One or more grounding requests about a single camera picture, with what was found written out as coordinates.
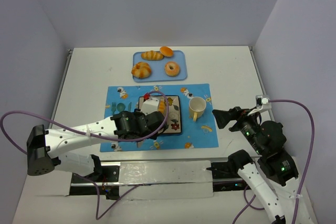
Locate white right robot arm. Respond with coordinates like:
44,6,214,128
209,107,313,223

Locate sugared orange donut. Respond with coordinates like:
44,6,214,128
164,61,180,77

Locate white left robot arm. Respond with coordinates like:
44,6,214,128
26,110,167,177

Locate blue cartoon placemat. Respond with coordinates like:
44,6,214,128
100,84,218,152

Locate teal plastic spoon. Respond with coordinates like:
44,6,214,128
117,102,125,112

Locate long striped croissant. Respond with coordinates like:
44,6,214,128
158,100,166,114

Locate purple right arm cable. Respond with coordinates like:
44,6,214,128
232,99,315,224

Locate yellow mug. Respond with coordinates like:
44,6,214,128
188,97,207,122

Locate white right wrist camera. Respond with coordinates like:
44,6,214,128
247,95,271,116

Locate round twisted bread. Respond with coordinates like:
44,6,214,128
131,62,152,79

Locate square floral plate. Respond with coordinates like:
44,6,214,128
138,95,182,134

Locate round orange bun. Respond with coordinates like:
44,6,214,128
160,46,174,58

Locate blue plastic tray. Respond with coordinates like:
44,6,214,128
133,50,187,82

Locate metal serving tongs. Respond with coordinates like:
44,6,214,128
137,140,144,148

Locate upper striped croissant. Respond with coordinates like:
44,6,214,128
141,50,164,61

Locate teal plastic knife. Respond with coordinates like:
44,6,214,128
128,102,132,112

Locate metal rail with white cover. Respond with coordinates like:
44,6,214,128
70,160,246,200

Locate teal plastic fork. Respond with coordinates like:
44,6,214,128
111,102,117,115

